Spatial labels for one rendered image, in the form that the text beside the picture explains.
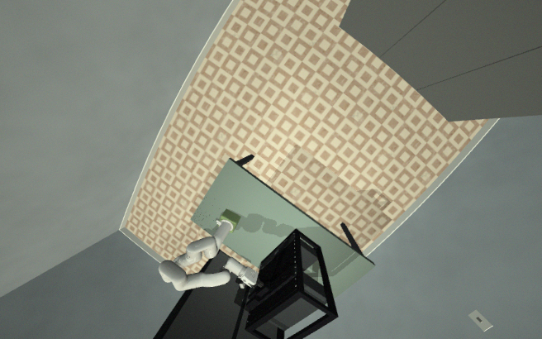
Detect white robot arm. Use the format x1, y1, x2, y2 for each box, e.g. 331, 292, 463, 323
159, 219, 246, 291

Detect black open-frame rack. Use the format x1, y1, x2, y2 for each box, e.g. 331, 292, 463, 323
245, 229, 338, 339

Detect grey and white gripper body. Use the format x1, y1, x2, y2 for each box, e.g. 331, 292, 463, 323
240, 266, 258, 287

